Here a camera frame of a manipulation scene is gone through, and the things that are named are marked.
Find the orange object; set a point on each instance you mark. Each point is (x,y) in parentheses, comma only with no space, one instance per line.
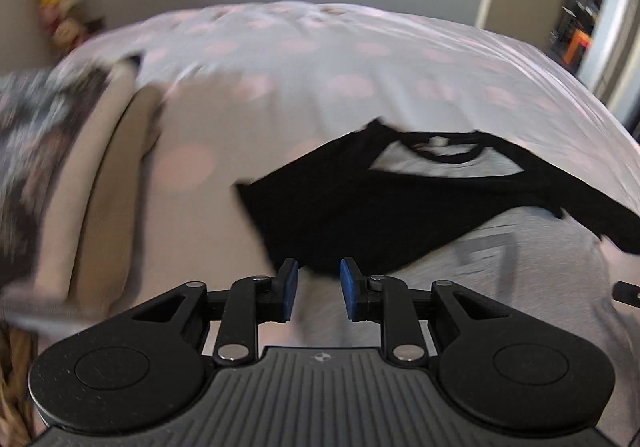
(577,47)

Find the black and grey raglan shirt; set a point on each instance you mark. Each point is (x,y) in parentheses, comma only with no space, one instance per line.
(350,207)

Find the dark floral folded cloth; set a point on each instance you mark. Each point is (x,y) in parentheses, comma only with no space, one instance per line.
(35,137)

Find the pink polka dot bed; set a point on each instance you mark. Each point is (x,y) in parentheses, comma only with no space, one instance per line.
(300,92)

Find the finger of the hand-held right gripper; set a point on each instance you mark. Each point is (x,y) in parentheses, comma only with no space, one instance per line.
(629,293)

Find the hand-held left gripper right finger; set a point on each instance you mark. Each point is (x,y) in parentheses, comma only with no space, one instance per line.
(350,289)

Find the brown patterned cloth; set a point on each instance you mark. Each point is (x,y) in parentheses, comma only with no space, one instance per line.
(12,377)

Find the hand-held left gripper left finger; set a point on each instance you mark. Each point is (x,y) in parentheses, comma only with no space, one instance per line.
(287,292)

